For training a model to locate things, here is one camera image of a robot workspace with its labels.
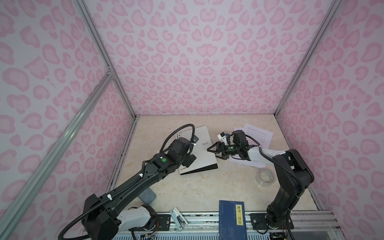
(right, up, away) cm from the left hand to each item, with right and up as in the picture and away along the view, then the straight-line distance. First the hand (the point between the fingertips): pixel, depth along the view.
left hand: (185, 147), depth 78 cm
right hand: (+15, -3, +7) cm, 17 cm away
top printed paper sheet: (+53, +3, +29) cm, 61 cm away
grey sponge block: (-20, -27, +1) cm, 33 cm away
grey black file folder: (+11, -9, +8) cm, 16 cm away
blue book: (+23, -35, -6) cm, 42 cm away
